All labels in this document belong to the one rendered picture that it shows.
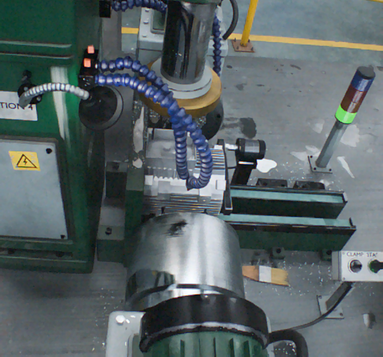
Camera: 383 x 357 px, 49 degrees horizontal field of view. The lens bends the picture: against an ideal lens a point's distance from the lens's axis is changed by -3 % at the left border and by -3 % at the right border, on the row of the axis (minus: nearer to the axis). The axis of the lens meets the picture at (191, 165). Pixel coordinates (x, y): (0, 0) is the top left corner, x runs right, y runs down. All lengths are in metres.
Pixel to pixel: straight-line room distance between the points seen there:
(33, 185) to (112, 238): 0.30
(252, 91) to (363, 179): 0.58
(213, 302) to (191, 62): 0.47
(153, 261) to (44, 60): 0.42
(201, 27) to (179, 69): 0.10
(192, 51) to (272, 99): 1.05
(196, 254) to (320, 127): 1.07
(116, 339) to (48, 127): 0.38
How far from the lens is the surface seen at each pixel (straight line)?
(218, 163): 1.07
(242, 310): 0.58
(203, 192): 1.05
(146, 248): 0.88
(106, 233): 1.14
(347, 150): 1.75
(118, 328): 0.77
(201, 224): 0.88
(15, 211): 1.01
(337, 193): 1.38
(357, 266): 1.06
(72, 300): 1.19
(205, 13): 0.80
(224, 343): 0.57
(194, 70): 0.86
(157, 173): 1.04
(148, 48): 1.39
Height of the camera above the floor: 1.88
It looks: 47 degrees down
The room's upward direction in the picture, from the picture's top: 11 degrees clockwise
